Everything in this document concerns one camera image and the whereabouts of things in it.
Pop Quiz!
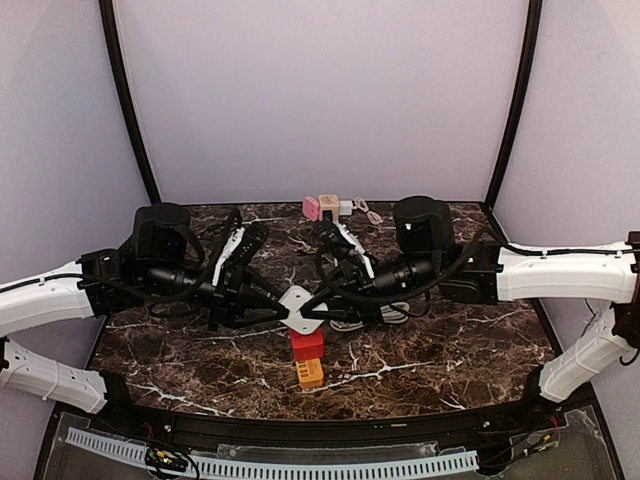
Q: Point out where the beige cube socket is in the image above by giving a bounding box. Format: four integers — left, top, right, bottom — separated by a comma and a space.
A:
318, 194, 341, 221

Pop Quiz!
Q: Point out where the orange power strip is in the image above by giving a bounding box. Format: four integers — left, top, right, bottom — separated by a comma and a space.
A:
295, 358, 324, 389

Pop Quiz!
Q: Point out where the white slotted cable duct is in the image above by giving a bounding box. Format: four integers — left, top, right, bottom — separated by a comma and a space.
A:
65, 427, 479, 479

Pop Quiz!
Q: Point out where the white usb charger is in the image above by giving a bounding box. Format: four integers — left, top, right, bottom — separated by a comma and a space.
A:
339, 200, 354, 216

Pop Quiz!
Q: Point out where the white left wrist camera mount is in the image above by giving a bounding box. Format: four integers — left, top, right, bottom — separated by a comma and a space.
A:
211, 227, 245, 287

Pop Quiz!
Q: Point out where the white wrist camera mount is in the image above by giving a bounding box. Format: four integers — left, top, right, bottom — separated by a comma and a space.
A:
335, 222, 375, 279
211, 227, 245, 287

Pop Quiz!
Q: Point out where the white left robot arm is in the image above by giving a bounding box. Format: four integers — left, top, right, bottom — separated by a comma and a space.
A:
1, 203, 289, 416

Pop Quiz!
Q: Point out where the pink plug adapter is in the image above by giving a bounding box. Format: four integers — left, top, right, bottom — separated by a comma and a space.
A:
302, 196, 321, 222

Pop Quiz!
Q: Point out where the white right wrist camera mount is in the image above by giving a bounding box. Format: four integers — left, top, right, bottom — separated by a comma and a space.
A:
335, 222, 375, 279

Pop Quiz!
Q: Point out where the red cube socket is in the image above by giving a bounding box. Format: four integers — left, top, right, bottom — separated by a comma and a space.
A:
289, 328, 324, 362

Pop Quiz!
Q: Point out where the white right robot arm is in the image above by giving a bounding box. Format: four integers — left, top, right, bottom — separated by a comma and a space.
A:
299, 195, 639, 403

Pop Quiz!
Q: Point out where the white adapter plug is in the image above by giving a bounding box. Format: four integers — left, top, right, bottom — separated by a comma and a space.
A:
279, 286, 328, 336

